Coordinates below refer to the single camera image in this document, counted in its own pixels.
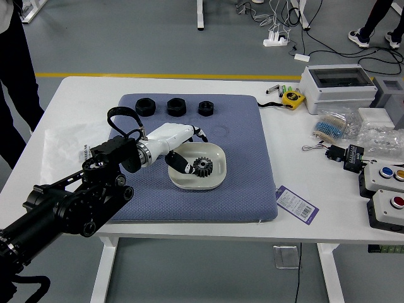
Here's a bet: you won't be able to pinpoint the black floor cables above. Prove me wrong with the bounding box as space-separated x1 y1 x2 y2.
239 0 404 76

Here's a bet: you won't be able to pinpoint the bag of blue resistors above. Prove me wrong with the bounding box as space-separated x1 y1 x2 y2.
312 106 360 141

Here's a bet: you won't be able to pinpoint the person with white shoes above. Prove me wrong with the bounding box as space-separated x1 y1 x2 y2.
348 0 403 49

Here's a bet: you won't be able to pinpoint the white power strip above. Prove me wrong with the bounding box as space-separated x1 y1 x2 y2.
263 30 290 48

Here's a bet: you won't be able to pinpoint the clear plastic bag of parts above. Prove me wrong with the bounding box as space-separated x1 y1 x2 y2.
358 122 404 160

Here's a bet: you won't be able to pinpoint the big black hex nut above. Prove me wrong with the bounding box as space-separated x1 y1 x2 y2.
167 97 187 117
135 97 156 117

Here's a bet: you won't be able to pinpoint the white flat box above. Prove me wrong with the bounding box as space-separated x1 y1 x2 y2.
358 107 395 129

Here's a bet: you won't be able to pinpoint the button box blue and yellow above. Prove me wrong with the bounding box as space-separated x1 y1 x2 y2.
359 161 404 199

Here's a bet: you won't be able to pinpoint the white floor cables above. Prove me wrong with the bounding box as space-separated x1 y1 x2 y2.
252 0 296 36

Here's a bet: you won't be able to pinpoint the white desk foot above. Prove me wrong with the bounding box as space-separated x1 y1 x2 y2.
20 0 48 25

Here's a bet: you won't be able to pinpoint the small black hex nut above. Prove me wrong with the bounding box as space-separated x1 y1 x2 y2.
198 100 215 117

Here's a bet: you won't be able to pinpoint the black hanging cable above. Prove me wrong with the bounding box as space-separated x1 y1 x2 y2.
293 242 302 303

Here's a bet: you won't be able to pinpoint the grey enclosure with clear lid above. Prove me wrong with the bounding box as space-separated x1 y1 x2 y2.
299 64 379 115

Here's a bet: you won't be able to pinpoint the big black gear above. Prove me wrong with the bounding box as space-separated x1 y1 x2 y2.
191 157 214 179

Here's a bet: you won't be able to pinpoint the white desk leg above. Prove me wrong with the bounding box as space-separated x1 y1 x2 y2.
290 0 312 31
196 0 206 32

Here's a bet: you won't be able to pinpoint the black servo with wires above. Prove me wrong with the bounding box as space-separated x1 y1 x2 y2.
302 141 345 163

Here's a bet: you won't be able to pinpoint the white plastic bag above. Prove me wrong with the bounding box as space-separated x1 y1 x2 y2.
40 121 111 187

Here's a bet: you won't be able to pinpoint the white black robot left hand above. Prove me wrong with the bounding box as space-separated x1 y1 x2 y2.
145 122 209 175

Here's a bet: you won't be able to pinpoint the yellow tape measure with strap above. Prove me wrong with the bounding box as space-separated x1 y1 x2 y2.
257 90 307 110

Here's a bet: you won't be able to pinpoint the button box with red button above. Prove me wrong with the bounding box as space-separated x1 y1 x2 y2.
367 189 404 234

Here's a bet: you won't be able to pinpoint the small grey plastic box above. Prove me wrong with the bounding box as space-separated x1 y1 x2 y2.
371 76 404 130

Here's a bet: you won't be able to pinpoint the white table leg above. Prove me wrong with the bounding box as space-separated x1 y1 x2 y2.
90 236 120 303
317 243 347 303

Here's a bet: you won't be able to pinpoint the purple and white tag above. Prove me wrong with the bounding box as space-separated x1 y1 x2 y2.
275 185 319 225

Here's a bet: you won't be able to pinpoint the black electronic module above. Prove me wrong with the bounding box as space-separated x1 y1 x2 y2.
343 144 367 173

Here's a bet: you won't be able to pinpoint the clear plastic holder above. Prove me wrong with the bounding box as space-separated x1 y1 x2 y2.
273 245 300 270

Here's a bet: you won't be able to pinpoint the white square dish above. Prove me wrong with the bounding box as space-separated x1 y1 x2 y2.
168 141 227 191

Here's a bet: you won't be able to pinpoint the blue-grey cushion mat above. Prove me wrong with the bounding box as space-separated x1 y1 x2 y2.
105 93 279 224

